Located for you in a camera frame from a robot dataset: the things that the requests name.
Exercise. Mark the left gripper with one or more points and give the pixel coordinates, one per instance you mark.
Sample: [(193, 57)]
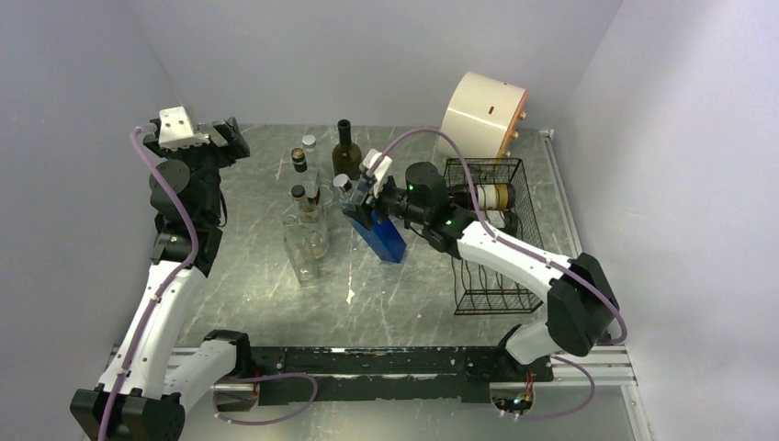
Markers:
[(234, 147)]

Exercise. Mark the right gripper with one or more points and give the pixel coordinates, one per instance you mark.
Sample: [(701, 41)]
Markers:
[(363, 213)]

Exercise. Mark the blue square bottle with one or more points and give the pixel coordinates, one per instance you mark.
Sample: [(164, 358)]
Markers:
[(383, 238)]

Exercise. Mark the clear bottle white label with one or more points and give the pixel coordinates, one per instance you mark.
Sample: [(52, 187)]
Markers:
[(313, 221)]

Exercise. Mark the green wine bottle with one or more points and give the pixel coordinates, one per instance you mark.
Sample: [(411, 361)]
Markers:
[(346, 155)]

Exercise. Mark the clear bottle gold label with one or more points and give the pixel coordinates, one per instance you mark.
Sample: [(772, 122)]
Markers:
[(305, 175)]

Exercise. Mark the clear plain bottle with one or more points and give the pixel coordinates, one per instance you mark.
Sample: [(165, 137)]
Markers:
[(296, 240)]

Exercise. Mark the clear bottle silver cap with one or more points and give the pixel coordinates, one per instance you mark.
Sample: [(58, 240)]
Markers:
[(318, 158)]

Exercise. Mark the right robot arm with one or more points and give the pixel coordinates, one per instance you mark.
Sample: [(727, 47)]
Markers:
[(580, 302)]

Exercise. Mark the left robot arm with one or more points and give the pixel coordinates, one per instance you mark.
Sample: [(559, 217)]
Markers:
[(140, 395)]

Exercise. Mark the brown bottle gold foil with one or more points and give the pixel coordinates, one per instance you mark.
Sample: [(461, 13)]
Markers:
[(500, 196)]

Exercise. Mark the dark bottle brown label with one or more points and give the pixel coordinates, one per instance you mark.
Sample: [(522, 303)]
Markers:
[(503, 220)]

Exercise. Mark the cream cylindrical container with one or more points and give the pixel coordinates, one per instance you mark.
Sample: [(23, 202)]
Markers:
[(482, 114)]

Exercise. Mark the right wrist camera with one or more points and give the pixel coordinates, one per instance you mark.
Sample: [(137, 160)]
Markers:
[(376, 166)]

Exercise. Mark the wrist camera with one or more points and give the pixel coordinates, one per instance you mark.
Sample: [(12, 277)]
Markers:
[(177, 130), (376, 166)]

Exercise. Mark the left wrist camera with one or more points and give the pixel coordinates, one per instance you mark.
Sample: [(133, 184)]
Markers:
[(177, 130)]

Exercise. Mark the black base frame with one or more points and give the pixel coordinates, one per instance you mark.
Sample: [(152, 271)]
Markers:
[(466, 373)]

